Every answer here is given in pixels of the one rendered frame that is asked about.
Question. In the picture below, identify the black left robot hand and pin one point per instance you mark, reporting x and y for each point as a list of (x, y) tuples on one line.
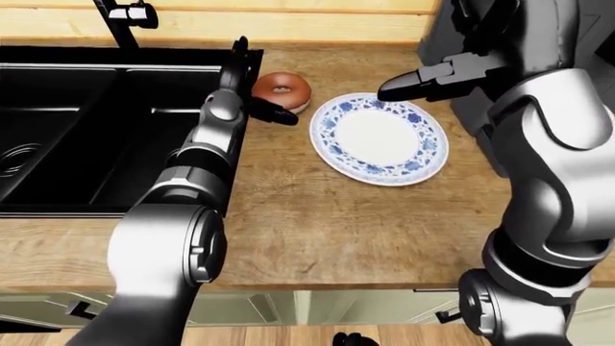
[(271, 112)]

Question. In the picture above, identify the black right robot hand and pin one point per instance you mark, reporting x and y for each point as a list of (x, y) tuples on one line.
[(447, 81)]

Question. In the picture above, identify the brown glazed donut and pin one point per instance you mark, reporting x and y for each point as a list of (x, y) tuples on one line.
[(288, 94)]

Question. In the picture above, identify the blue floral white plate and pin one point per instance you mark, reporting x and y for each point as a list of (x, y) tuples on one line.
[(379, 138)]

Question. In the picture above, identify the black kitchen faucet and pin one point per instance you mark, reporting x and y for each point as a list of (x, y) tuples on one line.
[(120, 25)]

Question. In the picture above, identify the black double kitchen sink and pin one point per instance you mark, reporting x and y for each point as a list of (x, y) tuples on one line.
[(96, 126)]

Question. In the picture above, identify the pale green cabinet front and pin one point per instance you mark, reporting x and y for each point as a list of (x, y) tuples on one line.
[(336, 306)]

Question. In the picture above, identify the black robot leg part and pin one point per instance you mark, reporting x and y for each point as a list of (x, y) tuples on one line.
[(353, 339)]

